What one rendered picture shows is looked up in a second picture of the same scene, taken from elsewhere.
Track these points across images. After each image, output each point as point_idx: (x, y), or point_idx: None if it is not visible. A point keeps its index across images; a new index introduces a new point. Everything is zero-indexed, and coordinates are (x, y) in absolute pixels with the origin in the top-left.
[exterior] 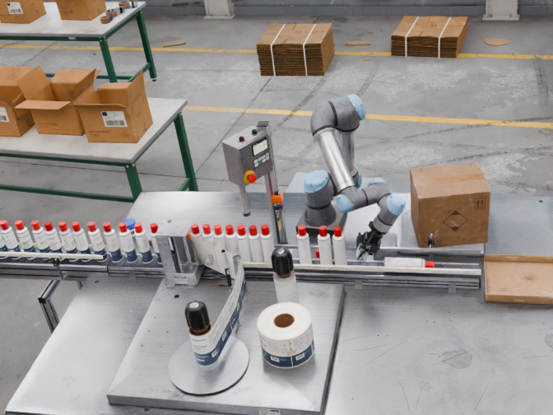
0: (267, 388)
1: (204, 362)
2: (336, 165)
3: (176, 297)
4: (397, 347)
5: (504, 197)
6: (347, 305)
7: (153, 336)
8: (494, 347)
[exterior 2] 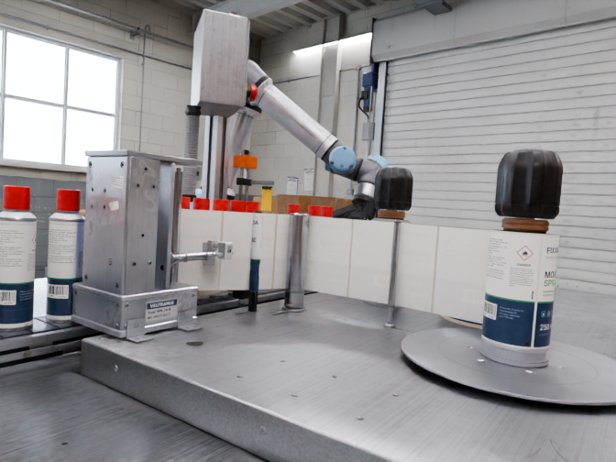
0: (605, 345)
1: (550, 333)
2: (309, 116)
3: (199, 344)
4: None
5: None
6: None
7: (331, 394)
8: None
